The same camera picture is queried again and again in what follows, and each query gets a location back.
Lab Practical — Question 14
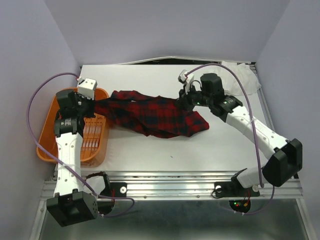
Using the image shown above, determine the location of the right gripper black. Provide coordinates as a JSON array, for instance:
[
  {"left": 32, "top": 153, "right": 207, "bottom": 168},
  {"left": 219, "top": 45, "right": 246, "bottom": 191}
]
[{"left": 173, "top": 82, "right": 213, "bottom": 112}]

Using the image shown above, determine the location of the red plaid skirt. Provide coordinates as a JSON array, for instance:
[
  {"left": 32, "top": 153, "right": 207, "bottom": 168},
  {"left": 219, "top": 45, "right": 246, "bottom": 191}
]
[{"left": 94, "top": 90, "right": 210, "bottom": 139}]

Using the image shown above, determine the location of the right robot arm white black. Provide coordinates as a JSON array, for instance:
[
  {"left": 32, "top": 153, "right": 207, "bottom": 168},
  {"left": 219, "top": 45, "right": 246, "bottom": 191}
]
[{"left": 177, "top": 70, "right": 303, "bottom": 195}]

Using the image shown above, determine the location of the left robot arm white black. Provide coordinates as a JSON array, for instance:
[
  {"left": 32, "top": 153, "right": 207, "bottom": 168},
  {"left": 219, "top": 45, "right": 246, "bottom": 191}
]
[{"left": 46, "top": 89, "right": 98, "bottom": 227}]

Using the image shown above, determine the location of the orange plastic basket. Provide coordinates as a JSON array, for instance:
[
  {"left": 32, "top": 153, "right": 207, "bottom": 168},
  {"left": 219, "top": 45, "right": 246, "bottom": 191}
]
[{"left": 36, "top": 88, "right": 110, "bottom": 168}]

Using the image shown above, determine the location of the white crumpled skirt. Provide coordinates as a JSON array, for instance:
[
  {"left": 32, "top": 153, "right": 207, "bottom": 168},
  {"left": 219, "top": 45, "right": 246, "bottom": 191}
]
[{"left": 219, "top": 61, "right": 261, "bottom": 96}]

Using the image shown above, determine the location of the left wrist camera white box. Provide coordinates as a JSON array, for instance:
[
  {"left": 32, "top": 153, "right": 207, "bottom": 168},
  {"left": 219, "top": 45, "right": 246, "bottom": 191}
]
[{"left": 77, "top": 76, "right": 98, "bottom": 100}]

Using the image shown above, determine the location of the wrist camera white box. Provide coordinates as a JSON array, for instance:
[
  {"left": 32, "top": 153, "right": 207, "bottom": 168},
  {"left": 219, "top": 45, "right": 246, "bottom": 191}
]
[
  {"left": 77, "top": 76, "right": 98, "bottom": 100},
  {"left": 178, "top": 69, "right": 194, "bottom": 94}
]

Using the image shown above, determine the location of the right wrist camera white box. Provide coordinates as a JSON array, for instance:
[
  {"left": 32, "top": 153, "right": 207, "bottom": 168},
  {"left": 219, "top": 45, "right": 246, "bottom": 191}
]
[{"left": 178, "top": 69, "right": 194, "bottom": 94}]

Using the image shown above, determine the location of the aluminium right side rail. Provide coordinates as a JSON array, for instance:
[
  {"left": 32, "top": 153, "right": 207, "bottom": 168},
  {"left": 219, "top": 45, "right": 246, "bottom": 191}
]
[{"left": 249, "top": 61, "right": 282, "bottom": 151}]

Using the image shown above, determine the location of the aluminium front rail frame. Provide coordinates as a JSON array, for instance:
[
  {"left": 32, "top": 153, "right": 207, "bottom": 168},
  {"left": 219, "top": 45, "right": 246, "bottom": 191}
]
[{"left": 40, "top": 171, "right": 303, "bottom": 202}]

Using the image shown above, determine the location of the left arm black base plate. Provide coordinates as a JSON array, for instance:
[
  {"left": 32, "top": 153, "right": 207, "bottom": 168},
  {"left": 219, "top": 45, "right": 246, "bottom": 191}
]
[{"left": 99, "top": 182, "right": 128, "bottom": 198}]

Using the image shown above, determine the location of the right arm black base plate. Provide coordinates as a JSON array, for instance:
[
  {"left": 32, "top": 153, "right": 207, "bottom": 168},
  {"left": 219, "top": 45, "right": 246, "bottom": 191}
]
[{"left": 211, "top": 181, "right": 260, "bottom": 199}]

